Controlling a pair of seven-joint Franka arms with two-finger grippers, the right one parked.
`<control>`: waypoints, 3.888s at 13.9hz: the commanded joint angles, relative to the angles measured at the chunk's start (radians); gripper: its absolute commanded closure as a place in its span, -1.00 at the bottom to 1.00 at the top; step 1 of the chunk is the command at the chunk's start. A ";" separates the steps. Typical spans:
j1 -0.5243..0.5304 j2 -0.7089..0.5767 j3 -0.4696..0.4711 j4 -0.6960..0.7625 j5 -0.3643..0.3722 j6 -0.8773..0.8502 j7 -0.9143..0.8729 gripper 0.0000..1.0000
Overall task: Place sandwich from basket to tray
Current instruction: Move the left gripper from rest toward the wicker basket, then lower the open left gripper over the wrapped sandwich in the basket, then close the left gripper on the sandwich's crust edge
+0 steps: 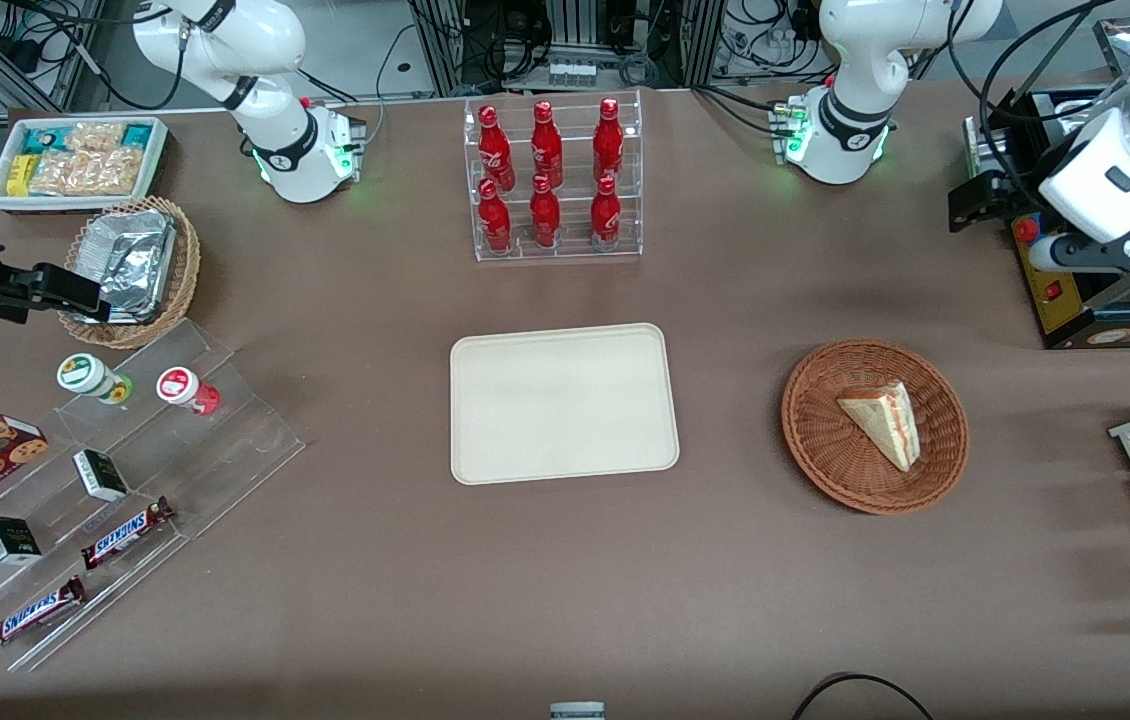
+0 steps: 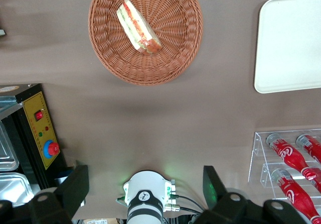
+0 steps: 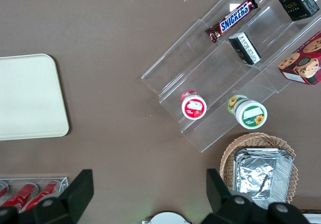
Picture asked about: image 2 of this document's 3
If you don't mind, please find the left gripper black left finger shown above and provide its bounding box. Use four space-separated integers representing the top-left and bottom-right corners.
30 165 90 224

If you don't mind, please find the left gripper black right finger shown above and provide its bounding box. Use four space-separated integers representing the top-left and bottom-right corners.
196 165 262 224

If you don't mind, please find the triangular sandwich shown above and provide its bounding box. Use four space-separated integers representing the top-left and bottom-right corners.
116 0 163 56

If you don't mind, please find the brown wicker basket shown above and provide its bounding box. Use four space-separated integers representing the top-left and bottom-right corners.
88 0 204 86

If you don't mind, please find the cream plastic tray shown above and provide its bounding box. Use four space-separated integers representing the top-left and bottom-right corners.
254 0 321 94

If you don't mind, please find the red emergency stop button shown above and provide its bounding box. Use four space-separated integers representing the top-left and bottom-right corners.
43 140 60 159

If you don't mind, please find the clear acrylic bottle rack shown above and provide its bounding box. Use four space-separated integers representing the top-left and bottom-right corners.
248 128 321 209

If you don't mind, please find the steel pan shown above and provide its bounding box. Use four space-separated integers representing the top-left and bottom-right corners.
0 172 35 207
0 120 20 172

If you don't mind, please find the black control box yellow panel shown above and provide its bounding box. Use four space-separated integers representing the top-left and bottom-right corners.
0 83 68 192

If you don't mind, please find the red cola bottle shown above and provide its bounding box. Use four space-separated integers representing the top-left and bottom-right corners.
271 168 321 223
295 134 321 165
266 133 318 181

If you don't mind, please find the black cable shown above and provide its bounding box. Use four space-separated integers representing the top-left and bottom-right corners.
172 194 205 215

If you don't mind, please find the aluminium frame profile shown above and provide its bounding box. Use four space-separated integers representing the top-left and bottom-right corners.
0 95 24 121

